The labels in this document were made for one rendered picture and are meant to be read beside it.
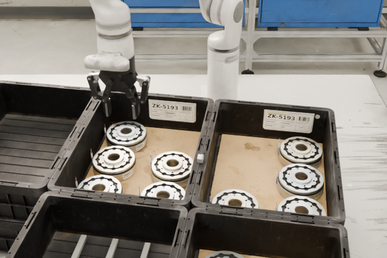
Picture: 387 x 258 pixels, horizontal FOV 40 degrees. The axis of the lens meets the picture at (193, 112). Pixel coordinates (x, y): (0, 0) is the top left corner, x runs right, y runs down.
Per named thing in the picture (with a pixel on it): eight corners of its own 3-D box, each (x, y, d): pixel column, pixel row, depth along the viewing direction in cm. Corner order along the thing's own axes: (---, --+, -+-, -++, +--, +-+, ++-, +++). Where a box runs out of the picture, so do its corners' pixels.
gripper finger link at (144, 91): (143, 80, 112) (136, 102, 115) (151, 83, 112) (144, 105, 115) (145, 74, 114) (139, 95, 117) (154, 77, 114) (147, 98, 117)
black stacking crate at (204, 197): (214, 136, 143) (215, 100, 137) (326, 146, 139) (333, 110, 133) (190, 247, 111) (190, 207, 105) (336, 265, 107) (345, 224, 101)
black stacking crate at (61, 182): (107, 125, 147) (103, 90, 141) (213, 135, 143) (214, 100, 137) (53, 230, 115) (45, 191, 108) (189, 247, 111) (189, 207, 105)
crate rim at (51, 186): (103, 95, 142) (102, 88, 141) (215, 105, 138) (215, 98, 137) (45, 198, 109) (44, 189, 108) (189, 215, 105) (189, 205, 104)
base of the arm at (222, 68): (204, 89, 166) (204, 40, 157) (233, 86, 167) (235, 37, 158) (210, 105, 159) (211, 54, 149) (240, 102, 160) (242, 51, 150)
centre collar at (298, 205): (289, 203, 115) (289, 201, 114) (312, 205, 114) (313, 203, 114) (289, 219, 111) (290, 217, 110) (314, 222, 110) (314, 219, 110)
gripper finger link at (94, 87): (94, 69, 116) (105, 93, 119) (87, 71, 116) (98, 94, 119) (90, 76, 113) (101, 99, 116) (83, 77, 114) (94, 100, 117)
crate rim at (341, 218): (215, 105, 138) (215, 98, 137) (332, 116, 134) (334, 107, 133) (189, 215, 105) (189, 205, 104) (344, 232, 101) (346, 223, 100)
